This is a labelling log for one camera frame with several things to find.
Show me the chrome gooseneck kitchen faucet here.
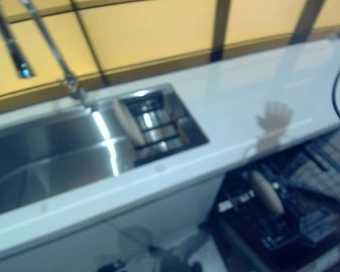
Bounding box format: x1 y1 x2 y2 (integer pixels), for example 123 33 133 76
0 0 87 106

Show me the white ceramic plate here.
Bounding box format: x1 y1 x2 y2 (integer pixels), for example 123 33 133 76
249 169 286 216
112 97 146 146

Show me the stainless steel sink basin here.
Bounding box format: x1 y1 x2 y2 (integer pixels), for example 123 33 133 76
0 82 211 219

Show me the black dish drying rack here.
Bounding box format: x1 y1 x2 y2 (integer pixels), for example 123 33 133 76
113 90 197 167

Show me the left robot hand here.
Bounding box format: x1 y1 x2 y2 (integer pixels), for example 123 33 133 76
97 261 123 272

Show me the black wire dishwasher rack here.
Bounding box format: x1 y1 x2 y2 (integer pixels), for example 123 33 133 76
217 132 340 256

